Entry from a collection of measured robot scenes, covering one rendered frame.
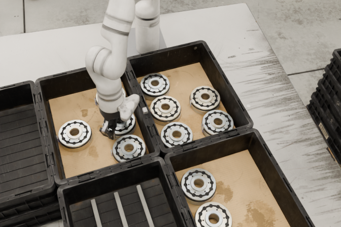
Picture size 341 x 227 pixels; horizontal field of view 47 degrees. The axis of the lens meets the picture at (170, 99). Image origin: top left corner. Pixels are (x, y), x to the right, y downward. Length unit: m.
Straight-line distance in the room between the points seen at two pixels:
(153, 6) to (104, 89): 0.45
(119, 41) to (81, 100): 0.45
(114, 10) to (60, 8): 2.13
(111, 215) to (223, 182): 0.34
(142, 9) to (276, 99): 0.62
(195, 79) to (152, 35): 0.23
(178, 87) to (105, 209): 0.50
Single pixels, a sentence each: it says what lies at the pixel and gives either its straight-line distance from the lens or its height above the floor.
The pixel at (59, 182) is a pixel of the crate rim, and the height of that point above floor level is 0.93.
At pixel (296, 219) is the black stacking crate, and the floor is 0.88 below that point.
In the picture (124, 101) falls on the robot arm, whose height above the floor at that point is 1.01.
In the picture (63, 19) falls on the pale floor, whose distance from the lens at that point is 3.00.
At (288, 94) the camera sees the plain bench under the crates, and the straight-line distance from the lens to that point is 1.63.
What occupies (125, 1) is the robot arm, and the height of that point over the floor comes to 1.31.
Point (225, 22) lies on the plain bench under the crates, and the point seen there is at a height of 0.70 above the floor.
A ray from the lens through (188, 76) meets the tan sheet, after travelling 1.44.
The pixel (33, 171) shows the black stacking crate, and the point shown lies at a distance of 1.27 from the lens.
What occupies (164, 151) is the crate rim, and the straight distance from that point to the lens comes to 1.13.
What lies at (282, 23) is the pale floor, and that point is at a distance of 3.06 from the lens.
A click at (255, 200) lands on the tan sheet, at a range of 1.21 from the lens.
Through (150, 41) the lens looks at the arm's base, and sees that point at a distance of 1.50.
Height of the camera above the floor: 1.91
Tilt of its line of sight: 52 degrees down
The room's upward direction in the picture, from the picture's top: 3 degrees clockwise
